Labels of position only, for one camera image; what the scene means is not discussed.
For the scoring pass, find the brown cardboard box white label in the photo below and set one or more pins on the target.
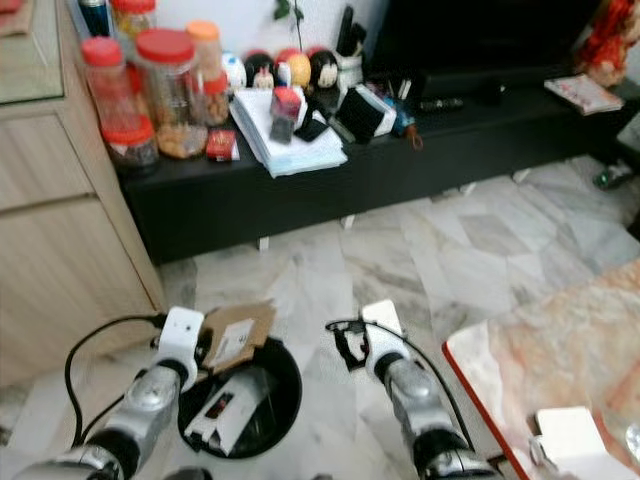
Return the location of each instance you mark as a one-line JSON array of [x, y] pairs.
[[238, 338]]

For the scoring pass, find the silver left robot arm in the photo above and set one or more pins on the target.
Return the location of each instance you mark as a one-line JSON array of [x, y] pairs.
[[140, 415]]

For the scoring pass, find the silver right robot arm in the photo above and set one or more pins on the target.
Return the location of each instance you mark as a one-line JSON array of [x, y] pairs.
[[420, 410]]

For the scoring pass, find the black round rubbish bin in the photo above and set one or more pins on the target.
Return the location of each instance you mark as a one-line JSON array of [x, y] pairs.
[[285, 395]]

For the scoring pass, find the white carton red black print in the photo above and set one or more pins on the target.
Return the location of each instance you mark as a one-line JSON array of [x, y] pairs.
[[225, 410]]

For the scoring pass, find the black TV stand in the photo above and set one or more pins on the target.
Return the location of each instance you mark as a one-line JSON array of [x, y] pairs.
[[410, 175]]

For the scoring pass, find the marble table red edge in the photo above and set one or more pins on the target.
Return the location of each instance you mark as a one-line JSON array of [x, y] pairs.
[[560, 340]]

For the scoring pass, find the white paper stack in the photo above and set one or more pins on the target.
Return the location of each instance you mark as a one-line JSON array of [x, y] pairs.
[[260, 135]]

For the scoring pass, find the black white pouch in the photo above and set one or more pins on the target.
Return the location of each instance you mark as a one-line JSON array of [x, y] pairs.
[[362, 113]]

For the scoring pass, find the small red packet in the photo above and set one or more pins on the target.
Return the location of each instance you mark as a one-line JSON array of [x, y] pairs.
[[221, 145]]

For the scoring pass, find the small red black box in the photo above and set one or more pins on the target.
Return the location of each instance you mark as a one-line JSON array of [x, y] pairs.
[[286, 112]]

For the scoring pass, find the black remote control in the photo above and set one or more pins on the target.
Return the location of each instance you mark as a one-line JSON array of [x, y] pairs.
[[442, 103]]

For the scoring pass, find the black haired round doll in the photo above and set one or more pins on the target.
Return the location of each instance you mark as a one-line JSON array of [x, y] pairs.
[[322, 68]]

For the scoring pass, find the yellow orange round doll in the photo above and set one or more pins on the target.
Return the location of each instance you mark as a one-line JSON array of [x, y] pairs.
[[294, 68]]

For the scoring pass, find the black red round doll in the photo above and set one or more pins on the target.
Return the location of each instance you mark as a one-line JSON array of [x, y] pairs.
[[259, 70]]

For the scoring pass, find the white holder with black remotes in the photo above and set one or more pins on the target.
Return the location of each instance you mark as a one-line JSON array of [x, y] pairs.
[[350, 55]]

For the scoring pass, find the small clear jar red lid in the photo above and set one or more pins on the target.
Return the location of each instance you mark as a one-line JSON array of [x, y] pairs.
[[132, 145]]

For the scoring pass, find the white round doll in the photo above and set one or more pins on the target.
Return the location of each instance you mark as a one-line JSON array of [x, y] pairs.
[[234, 72]]

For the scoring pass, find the large clear jar red lid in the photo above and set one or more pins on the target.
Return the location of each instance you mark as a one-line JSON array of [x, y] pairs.
[[172, 95]]

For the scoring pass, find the light wooden cabinet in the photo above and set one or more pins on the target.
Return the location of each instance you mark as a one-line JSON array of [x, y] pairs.
[[60, 230]]

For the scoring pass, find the clear jar orange lid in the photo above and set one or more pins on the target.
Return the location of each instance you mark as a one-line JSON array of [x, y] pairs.
[[212, 65]]

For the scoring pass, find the dark green floor item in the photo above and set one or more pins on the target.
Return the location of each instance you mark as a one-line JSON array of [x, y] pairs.
[[615, 176]]

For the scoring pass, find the black television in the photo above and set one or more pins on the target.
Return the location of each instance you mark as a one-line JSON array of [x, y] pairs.
[[480, 35]]

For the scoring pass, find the green plant sprig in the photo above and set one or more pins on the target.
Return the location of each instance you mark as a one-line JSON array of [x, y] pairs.
[[282, 10]]

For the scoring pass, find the pink patterned booklet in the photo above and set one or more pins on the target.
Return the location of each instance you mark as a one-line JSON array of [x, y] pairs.
[[585, 94]]

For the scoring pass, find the tall clear jar red lid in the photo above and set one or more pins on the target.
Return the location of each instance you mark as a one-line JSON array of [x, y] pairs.
[[103, 80]]

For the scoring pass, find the yellow-filled jar red lid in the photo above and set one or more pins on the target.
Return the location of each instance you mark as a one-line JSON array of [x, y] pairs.
[[132, 15]]

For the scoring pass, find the red festive decoration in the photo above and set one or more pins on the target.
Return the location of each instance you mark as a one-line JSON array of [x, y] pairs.
[[610, 40]]

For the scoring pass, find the dark blue can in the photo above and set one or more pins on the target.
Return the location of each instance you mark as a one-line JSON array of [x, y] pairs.
[[92, 15]]

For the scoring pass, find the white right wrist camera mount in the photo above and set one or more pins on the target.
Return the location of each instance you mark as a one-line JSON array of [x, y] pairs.
[[385, 330]]

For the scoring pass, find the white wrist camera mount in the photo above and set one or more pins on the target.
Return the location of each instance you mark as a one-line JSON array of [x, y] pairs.
[[385, 330], [180, 342]]

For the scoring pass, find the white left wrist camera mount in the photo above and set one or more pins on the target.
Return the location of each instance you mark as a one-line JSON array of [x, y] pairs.
[[180, 342]]

